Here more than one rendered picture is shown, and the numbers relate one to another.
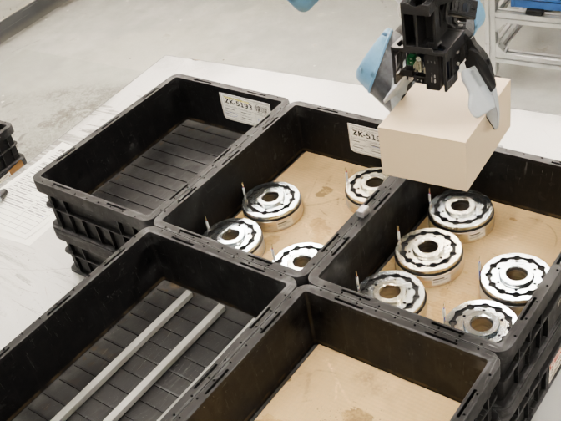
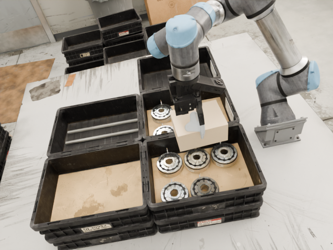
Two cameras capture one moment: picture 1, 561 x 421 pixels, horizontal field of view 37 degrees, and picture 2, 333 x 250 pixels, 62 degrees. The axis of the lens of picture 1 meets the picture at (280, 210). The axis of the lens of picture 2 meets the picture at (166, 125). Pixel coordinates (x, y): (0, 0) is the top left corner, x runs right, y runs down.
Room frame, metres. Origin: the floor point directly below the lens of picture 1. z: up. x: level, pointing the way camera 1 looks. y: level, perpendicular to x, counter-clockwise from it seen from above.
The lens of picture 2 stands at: (0.47, -0.64, 1.76)
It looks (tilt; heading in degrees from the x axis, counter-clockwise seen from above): 46 degrees down; 49
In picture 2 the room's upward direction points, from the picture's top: 12 degrees counter-clockwise
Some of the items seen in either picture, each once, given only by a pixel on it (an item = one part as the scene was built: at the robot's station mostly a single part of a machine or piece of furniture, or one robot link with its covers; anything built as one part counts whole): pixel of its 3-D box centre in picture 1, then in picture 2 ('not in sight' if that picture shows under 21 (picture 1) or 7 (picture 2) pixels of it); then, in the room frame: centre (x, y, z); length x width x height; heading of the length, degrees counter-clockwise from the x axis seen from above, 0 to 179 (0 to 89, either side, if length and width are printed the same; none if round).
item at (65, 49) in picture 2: not in sight; (87, 54); (1.71, 1.74, 0.31); 0.40 x 0.30 x 0.34; 142
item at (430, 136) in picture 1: (446, 126); (198, 125); (0.96, -0.24, 1.08); 0.16 x 0.12 x 0.07; 141
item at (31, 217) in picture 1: (42, 189); not in sight; (1.61, 0.51, 0.70); 0.33 x 0.23 x 0.01; 141
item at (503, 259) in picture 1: (516, 277); (204, 188); (0.88, -0.31, 0.86); 0.10 x 0.10 x 0.01
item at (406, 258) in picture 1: (428, 250); (196, 157); (0.97, -0.21, 0.86); 0.10 x 0.10 x 0.01
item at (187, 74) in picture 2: not in sight; (185, 68); (0.94, -0.23, 1.32); 0.08 x 0.08 x 0.05
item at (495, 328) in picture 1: (481, 324); (174, 193); (0.80, -0.24, 0.86); 0.05 x 0.05 x 0.01
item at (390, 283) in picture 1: (389, 292); (169, 161); (0.89, -0.13, 0.86); 0.05 x 0.05 x 0.01
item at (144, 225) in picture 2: not in sight; (104, 202); (0.63, 0.02, 0.76); 0.40 x 0.30 x 0.12; 137
